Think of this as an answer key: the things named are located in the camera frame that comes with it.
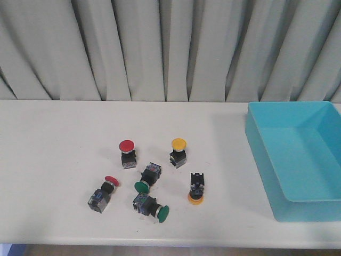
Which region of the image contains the yellow push button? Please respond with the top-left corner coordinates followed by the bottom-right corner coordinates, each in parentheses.
top-left (188, 173), bottom-right (205, 205)
top-left (169, 138), bottom-right (187, 169)

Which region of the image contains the red push button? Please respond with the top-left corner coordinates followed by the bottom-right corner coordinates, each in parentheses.
top-left (119, 140), bottom-right (137, 169)
top-left (87, 175), bottom-right (119, 213)

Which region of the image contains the light blue plastic box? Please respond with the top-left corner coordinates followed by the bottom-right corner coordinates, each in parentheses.
top-left (245, 101), bottom-right (340, 222)

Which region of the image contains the upper green push button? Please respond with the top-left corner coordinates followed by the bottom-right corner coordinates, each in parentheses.
top-left (134, 162), bottom-right (162, 194)

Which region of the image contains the green push button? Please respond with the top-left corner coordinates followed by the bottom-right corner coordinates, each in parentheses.
top-left (134, 162), bottom-right (162, 194)
top-left (132, 193), bottom-right (169, 223)

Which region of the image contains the inverted yellow push button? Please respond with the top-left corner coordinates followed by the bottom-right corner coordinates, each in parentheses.
top-left (188, 173), bottom-right (205, 205)

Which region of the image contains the grey pleated curtain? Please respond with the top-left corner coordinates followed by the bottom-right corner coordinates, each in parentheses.
top-left (1, 1), bottom-right (340, 103)

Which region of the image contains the lower green push button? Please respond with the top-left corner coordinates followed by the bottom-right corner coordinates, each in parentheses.
top-left (132, 193), bottom-right (169, 223)

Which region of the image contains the lying red push button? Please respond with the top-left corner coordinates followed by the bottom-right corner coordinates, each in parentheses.
top-left (87, 175), bottom-right (119, 213)

